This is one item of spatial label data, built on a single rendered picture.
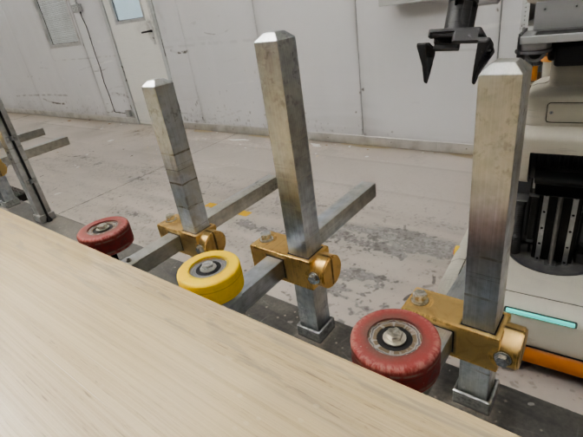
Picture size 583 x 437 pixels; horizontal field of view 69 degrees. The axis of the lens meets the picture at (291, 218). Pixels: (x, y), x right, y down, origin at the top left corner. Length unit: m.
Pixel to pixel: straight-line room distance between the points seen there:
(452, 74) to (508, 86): 2.86
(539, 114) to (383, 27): 2.26
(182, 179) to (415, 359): 0.49
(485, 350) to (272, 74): 0.40
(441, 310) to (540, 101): 0.82
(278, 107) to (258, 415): 0.34
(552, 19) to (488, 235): 0.81
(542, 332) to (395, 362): 1.16
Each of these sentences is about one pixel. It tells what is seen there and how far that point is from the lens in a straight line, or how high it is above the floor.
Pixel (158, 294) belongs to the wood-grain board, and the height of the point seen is 0.90.
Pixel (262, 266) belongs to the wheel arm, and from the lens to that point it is 0.62.
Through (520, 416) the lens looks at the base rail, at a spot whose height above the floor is 0.70.
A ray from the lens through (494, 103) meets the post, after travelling 0.41.
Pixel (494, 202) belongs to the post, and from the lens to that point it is 0.45.
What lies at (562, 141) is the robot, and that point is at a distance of 1.26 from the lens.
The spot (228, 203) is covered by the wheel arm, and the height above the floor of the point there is 0.83.
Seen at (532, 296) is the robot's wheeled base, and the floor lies 0.28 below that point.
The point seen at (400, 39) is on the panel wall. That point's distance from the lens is 3.36.
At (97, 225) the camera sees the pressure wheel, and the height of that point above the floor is 0.91.
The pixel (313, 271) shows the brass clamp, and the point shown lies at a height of 0.84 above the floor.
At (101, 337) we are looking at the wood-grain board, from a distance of 0.51.
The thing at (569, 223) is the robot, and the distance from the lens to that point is 1.62.
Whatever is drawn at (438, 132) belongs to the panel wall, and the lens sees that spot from 3.39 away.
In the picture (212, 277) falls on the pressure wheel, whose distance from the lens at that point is 0.52.
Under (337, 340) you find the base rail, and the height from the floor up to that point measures 0.70.
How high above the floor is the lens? 1.19
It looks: 27 degrees down
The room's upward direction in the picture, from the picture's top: 9 degrees counter-clockwise
